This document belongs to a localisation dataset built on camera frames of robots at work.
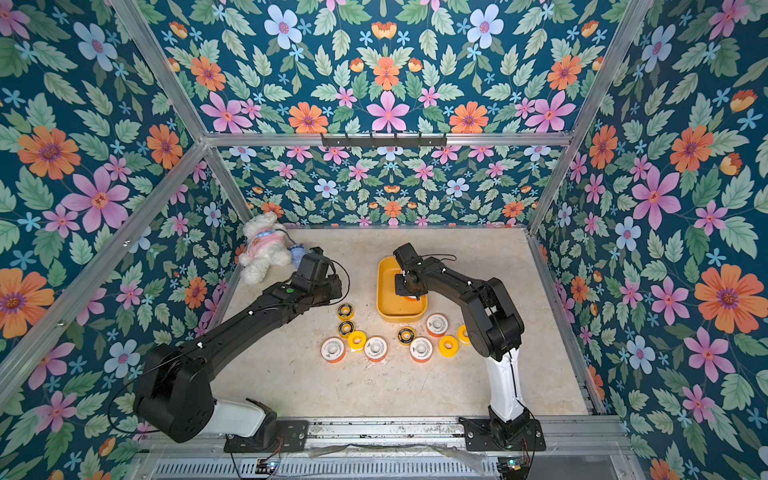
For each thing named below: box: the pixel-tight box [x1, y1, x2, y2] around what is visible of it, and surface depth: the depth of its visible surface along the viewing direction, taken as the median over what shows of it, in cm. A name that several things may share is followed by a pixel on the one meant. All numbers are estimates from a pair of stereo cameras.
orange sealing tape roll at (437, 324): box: [426, 312, 449, 338], surface depth 93 cm
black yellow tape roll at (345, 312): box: [336, 303, 355, 322], surface depth 97 cm
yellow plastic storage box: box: [376, 256, 429, 323], surface depth 98 cm
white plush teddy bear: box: [238, 211, 293, 286], surface depth 106 cm
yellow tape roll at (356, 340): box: [347, 330, 367, 353], surface depth 90 cm
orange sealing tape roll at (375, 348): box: [364, 335, 388, 363], surface depth 88 cm
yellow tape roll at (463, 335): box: [457, 324, 472, 346], surface depth 90 cm
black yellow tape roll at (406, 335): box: [398, 326, 416, 346], surface depth 92 cm
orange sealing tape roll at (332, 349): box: [320, 336, 346, 363], surface depth 88 cm
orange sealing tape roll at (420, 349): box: [409, 336, 433, 363], surface depth 88 cm
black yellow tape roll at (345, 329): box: [338, 320, 355, 338], surface depth 94 cm
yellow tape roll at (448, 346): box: [439, 335, 459, 358], surface depth 90 cm
